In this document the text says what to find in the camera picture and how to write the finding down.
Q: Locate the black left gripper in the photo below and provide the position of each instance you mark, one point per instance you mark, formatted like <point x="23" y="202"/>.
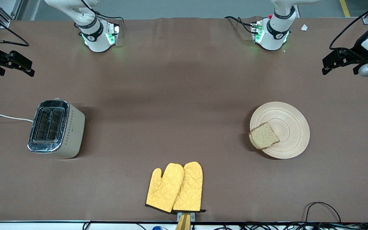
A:
<point x="360" y="45"/>

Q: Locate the round wooden plate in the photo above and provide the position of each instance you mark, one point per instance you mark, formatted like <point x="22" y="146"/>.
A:
<point x="289" y="127"/>

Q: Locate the slice of brown bread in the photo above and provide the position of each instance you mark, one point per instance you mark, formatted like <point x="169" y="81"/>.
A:
<point x="264" y="135"/>

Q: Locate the cream and chrome toaster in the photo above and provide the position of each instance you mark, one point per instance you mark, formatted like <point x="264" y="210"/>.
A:
<point x="70" y="131"/>

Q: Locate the small white paper scrap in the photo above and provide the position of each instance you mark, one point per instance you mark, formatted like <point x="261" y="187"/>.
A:
<point x="304" y="27"/>

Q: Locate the yellow quilted oven mitt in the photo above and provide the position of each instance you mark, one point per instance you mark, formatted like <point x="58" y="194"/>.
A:
<point x="163" y="188"/>
<point x="190" y="188"/>

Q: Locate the small blue object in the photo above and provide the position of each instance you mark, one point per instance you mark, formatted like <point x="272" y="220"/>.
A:
<point x="157" y="228"/>

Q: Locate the metal and wood camera bracket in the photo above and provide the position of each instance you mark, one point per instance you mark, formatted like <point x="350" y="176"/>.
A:
<point x="184" y="223"/>

